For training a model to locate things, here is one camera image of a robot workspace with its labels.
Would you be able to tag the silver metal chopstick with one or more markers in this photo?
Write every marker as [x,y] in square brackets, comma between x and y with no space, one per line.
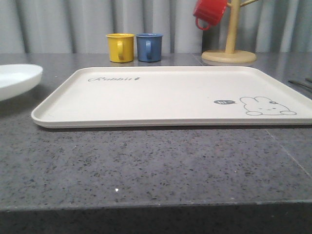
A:
[301,84]

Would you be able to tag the white round plate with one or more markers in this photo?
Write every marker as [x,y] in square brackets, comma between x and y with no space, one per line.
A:
[15,79]

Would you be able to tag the beige rabbit serving tray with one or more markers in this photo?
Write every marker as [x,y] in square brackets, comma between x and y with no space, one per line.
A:
[172,96]

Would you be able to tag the blue enamel mug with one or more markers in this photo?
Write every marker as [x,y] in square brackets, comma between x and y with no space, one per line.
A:
[149,47]

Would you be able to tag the yellow enamel mug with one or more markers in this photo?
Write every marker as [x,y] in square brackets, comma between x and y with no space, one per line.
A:
[121,47]

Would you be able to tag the wooden mug tree stand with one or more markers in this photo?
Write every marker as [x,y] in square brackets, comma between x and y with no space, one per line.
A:
[230,54]

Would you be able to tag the red enamel mug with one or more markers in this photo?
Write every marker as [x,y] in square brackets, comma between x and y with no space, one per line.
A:
[210,11]

